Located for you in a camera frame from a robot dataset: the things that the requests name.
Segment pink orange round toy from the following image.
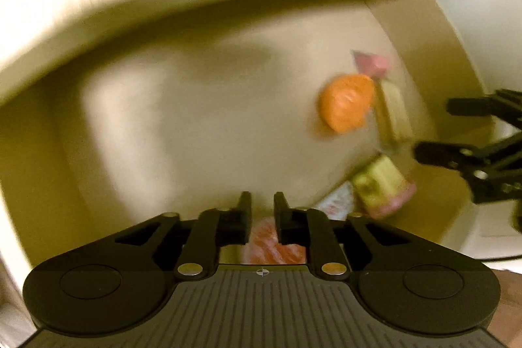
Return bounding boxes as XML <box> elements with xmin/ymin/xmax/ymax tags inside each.
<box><xmin>240</xmin><ymin>219</ymin><xmax>308</xmax><ymax>265</ymax></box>

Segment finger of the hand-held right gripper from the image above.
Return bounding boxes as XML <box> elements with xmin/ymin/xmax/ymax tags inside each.
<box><xmin>413</xmin><ymin>132</ymin><xmax>522</xmax><ymax>206</ymax></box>
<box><xmin>446</xmin><ymin>88</ymin><xmax>522</xmax><ymax>124</ymax></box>

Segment wafer biscuit packet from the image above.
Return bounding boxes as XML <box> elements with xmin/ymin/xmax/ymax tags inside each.
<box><xmin>375</xmin><ymin>81</ymin><xmax>414</xmax><ymax>147</ymax></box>

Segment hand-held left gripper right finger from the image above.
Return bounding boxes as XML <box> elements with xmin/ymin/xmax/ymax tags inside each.
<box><xmin>273</xmin><ymin>192</ymin><xmax>410</xmax><ymax>280</ymax></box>

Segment red white round packet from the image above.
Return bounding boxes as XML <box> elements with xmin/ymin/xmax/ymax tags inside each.
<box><xmin>316</xmin><ymin>182</ymin><xmax>355</xmax><ymax>220</ymax></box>

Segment pink small packet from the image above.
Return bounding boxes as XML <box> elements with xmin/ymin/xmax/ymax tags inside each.
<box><xmin>353</xmin><ymin>51</ymin><xmax>390</xmax><ymax>77</ymax></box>

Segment yellow cake toy pink base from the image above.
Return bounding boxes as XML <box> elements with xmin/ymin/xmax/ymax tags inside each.
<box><xmin>351</xmin><ymin>154</ymin><xmax>417</xmax><ymax>219</ymax></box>

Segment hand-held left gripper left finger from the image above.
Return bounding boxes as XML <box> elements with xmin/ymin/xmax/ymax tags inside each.
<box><xmin>114</xmin><ymin>191</ymin><xmax>252</xmax><ymax>279</ymax></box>

